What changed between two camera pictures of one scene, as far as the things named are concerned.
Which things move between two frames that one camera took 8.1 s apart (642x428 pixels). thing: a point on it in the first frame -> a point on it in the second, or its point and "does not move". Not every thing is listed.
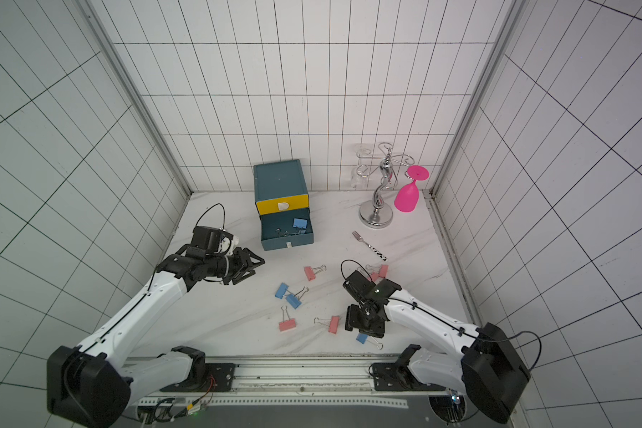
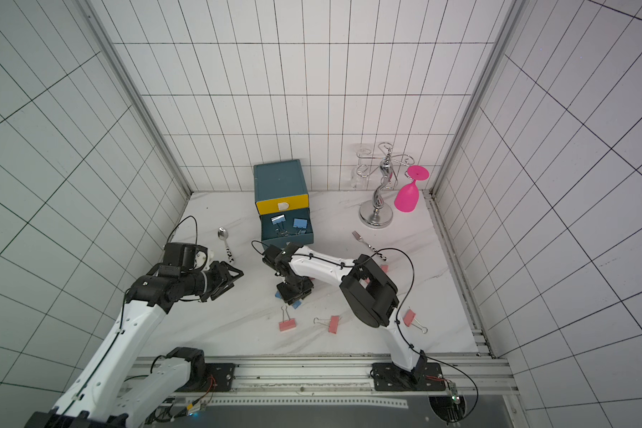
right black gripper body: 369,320 -> 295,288
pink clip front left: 286,325 does not move
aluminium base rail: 295,382 does not move
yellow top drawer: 283,204 does not move
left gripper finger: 253,255 -> 224,267
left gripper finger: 242,274 -> 222,290
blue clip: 301,224 does not move
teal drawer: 271,241 does not move
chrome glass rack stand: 377,214 does not move
